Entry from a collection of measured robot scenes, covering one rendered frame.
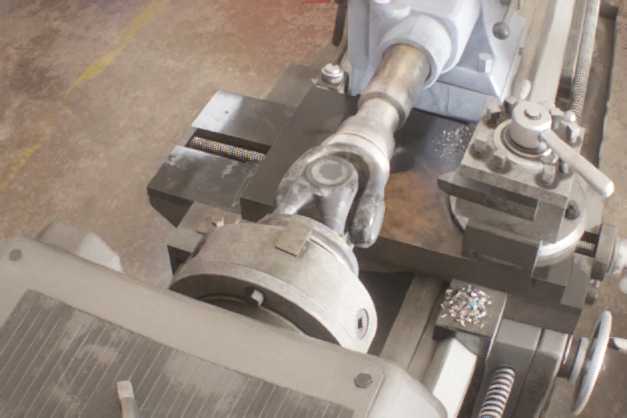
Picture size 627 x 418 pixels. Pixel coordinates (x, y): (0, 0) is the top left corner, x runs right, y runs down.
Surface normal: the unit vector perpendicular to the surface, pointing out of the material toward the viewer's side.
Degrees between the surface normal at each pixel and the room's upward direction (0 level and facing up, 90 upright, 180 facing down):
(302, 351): 0
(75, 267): 0
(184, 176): 0
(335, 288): 41
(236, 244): 15
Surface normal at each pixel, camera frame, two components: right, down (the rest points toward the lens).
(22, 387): 0.00, -0.71
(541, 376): -0.36, 0.66
